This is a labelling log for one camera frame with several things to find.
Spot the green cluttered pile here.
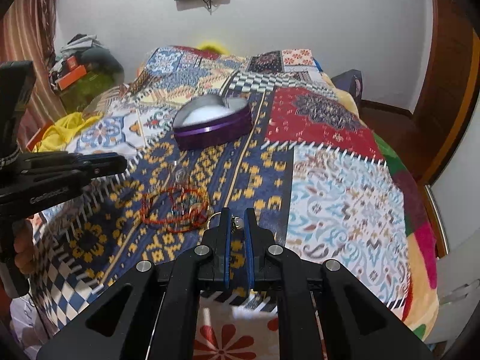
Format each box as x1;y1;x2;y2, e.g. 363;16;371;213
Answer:
49;33;125;113

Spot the yellow pillow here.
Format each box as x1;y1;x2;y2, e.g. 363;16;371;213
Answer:
196;41;230;55

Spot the brown wooden door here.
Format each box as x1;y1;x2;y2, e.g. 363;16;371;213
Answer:
359;0;480;196

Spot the colourful patchwork bedspread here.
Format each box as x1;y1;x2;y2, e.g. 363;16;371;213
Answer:
32;46;439;359

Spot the purple heart-shaped jewelry box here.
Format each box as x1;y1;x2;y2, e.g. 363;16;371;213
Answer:
172;94;253;150

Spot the dark blue bag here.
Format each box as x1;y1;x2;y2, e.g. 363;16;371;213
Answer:
331;69;364;108

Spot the person's left hand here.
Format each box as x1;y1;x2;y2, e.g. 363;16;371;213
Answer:
14;220;35;275

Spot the yellow cloth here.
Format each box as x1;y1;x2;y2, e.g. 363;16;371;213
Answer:
32;111;101;153

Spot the orange box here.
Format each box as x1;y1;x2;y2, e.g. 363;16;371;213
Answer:
56;65;87;91

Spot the striped brown curtain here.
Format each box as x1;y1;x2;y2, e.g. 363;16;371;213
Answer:
1;0;66;148

